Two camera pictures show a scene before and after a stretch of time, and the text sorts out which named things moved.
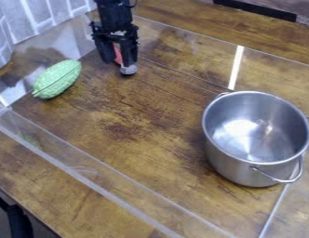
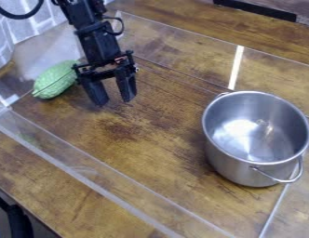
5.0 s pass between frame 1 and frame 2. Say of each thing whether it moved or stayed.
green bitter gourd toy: stayed
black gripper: moved
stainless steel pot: stayed
